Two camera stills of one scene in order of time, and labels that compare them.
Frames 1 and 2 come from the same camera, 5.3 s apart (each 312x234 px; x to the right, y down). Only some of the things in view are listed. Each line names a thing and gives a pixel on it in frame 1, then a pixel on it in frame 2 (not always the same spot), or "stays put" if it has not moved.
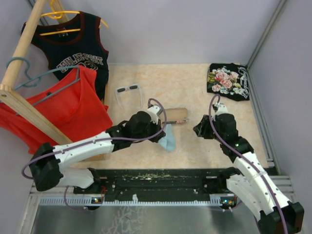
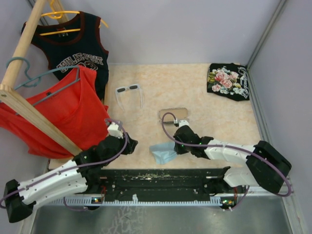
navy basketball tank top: x=75 y=42 stays put
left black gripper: x=157 y=128 → x=130 y=146
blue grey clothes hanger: x=35 y=80 stays put
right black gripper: x=201 y=129 → x=178 y=150
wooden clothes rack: x=9 y=94 stays put
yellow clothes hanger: x=56 y=14 stays put
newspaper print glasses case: x=178 y=115 stays put
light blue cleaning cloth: x=168 y=141 → x=163 y=153
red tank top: x=73 y=107 stays put
